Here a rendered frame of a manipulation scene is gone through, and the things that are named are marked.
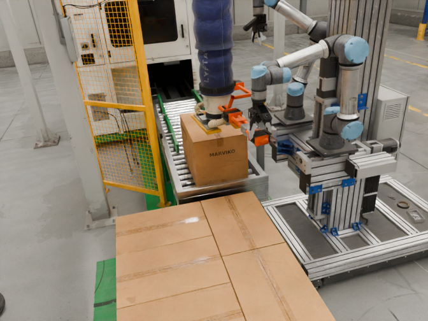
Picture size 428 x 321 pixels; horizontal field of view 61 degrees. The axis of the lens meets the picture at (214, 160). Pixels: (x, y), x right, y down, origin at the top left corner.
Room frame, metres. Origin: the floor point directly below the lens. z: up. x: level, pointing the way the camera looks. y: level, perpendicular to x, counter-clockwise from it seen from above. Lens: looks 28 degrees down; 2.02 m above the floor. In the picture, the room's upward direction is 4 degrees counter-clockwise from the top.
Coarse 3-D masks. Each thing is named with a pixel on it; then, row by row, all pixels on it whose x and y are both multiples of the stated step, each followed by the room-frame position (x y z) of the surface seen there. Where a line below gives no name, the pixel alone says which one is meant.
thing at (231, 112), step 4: (232, 108) 2.06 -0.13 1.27; (236, 108) 2.06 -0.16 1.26; (224, 112) 2.01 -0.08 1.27; (228, 112) 2.03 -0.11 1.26; (232, 112) 2.02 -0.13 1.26; (236, 112) 1.99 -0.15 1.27; (240, 112) 1.99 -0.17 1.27; (224, 116) 2.04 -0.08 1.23; (228, 116) 1.98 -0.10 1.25; (232, 116) 1.97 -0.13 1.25; (236, 116) 1.98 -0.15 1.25; (228, 120) 1.97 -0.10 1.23
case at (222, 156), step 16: (192, 112) 2.91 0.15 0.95; (192, 128) 2.56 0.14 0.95; (224, 128) 2.52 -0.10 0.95; (240, 128) 2.50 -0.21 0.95; (192, 144) 2.34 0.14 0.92; (208, 144) 2.33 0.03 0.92; (224, 144) 2.36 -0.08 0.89; (240, 144) 2.38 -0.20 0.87; (192, 160) 2.42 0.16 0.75; (208, 160) 2.33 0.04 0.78; (224, 160) 2.36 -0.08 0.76; (240, 160) 2.38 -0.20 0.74; (192, 176) 2.51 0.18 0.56; (208, 176) 2.33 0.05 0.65; (224, 176) 2.36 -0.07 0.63; (240, 176) 2.38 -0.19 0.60
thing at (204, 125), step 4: (192, 116) 2.34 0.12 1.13; (196, 116) 2.32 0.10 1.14; (196, 120) 2.25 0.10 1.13; (200, 120) 2.23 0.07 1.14; (208, 120) 2.16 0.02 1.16; (200, 124) 2.18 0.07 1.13; (204, 124) 2.16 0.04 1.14; (204, 128) 2.11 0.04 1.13; (208, 128) 2.10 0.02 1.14; (212, 128) 2.09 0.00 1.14; (216, 128) 2.10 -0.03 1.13; (208, 132) 2.05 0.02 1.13; (212, 132) 2.06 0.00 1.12; (216, 132) 2.07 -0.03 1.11
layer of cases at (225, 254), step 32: (128, 224) 1.96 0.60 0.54; (160, 224) 1.94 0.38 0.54; (192, 224) 1.91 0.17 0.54; (224, 224) 1.89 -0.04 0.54; (256, 224) 1.86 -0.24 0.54; (128, 256) 1.65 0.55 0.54; (160, 256) 1.63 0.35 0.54; (192, 256) 1.61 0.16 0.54; (224, 256) 1.60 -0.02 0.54; (256, 256) 1.58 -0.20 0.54; (288, 256) 1.56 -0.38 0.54; (128, 288) 1.41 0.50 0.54; (160, 288) 1.39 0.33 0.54; (192, 288) 1.38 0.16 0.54; (224, 288) 1.36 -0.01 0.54; (256, 288) 1.34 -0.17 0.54; (288, 288) 1.33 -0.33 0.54; (128, 320) 1.20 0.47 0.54; (160, 320) 1.19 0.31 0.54; (192, 320) 1.18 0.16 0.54; (224, 320) 1.16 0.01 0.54; (256, 320) 1.15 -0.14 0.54; (288, 320) 1.14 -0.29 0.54; (320, 320) 1.13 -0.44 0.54
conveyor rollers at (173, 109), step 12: (168, 108) 4.22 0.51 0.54; (180, 108) 4.17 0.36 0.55; (192, 108) 4.13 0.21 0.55; (168, 132) 3.49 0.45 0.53; (180, 132) 3.44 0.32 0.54; (168, 144) 3.22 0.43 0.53; (180, 144) 3.16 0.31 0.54; (180, 156) 2.90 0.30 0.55; (180, 168) 2.70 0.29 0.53; (180, 180) 2.52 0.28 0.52; (192, 180) 2.46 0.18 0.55
